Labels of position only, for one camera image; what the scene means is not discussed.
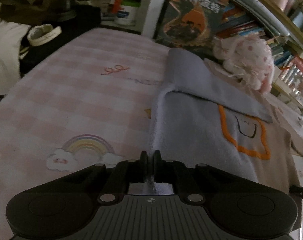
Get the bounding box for white pink plush bunny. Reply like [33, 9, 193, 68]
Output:
[213, 36, 275, 95]

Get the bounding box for lavender and beige sweatshirt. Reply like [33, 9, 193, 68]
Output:
[149, 48, 303, 195]

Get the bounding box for olive green cloth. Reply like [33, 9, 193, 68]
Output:
[0, 0, 77, 24]

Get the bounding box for large dragon cover book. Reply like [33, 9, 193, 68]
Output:
[155, 0, 229, 55]

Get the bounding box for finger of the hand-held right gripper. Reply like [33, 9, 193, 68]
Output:
[290, 185, 303, 202]

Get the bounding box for row of decorated tape tubes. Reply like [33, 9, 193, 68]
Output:
[279, 57, 303, 105]

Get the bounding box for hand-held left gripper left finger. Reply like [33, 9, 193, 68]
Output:
[74, 151, 149, 203]

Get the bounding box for row of books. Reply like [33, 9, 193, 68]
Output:
[216, 0, 303, 68]

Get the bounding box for pink cartoon desk mat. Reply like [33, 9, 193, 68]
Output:
[0, 26, 303, 240]

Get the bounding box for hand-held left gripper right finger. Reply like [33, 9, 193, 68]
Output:
[154, 150, 232, 203]

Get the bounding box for white cloth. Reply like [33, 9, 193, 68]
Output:
[0, 0, 29, 98]

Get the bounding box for white container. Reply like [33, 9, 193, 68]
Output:
[114, 5, 137, 27]

